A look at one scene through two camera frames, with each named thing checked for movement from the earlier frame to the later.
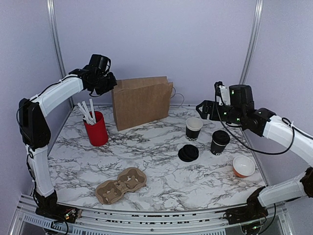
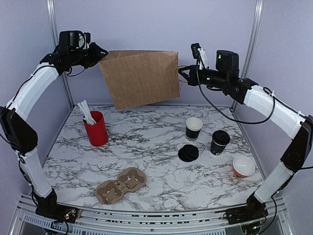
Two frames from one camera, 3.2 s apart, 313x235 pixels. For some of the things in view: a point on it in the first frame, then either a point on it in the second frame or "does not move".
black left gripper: [112, 82] to [97, 55]
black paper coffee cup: [216, 149] does not move
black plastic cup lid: [221, 137] does not move
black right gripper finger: [204, 115] to [192, 79]
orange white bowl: [243, 166] does not move
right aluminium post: [257, 23] does not move
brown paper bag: [137, 102] to [138, 77]
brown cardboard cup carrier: [110, 191] does not move
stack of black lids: [188, 153] does not move
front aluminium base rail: [26, 221] does not move
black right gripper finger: [205, 104] to [193, 70]
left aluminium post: [51, 6] does not move
